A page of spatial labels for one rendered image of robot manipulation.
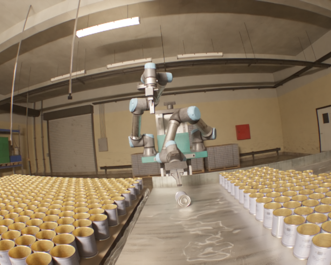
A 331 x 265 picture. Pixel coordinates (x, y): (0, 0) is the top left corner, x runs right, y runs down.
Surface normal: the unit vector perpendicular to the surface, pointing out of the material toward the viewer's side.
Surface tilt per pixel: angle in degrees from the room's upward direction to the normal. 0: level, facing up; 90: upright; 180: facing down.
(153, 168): 89
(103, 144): 90
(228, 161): 88
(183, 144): 90
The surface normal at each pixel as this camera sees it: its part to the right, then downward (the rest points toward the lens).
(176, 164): 0.00, -0.75
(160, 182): -0.33, -0.02
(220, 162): -0.05, -0.08
